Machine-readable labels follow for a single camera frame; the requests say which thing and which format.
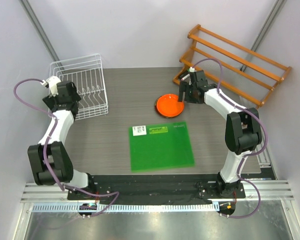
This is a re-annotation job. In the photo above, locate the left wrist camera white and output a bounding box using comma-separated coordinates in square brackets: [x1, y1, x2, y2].
[41, 76, 61, 97]

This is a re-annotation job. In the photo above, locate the green cutting mat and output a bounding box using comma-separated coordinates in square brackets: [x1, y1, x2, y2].
[128, 121, 195, 173]

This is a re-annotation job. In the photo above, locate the perforated cable duct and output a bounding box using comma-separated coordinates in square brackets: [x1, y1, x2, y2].
[32, 202, 220, 213]

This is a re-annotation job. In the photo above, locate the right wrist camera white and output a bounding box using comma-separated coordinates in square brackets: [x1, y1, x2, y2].
[188, 67, 196, 85]

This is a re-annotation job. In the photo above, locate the orange wooden shelf rack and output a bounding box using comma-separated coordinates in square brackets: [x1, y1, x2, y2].
[173, 24, 292, 108]

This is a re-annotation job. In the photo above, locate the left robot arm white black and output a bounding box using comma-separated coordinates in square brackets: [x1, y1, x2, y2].
[27, 76, 97, 200]

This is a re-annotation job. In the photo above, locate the aluminium rail frame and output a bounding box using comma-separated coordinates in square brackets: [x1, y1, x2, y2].
[20, 180, 294, 203]

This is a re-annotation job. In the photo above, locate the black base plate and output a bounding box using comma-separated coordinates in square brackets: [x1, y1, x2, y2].
[67, 174, 246, 205]

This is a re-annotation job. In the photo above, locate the white wire dish rack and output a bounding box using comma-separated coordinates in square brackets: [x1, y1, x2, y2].
[49, 53, 109, 120]

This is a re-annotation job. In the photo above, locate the green capped marker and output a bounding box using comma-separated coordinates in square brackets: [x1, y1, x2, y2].
[178, 71, 190, 81]

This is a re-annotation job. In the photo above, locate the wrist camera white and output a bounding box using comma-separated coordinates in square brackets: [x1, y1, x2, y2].
[41, 76, 61, 97]
[188, 67, 196, 85]

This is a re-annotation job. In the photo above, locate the orange plate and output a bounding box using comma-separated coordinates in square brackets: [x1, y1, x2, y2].
[156, 94, 185, 118]

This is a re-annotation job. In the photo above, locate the yellow patterned plate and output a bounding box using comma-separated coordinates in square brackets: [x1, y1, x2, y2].
[154, 97, 185, 119]

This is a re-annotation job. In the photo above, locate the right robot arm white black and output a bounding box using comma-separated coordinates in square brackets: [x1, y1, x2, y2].
[178, 67, 262, 198]

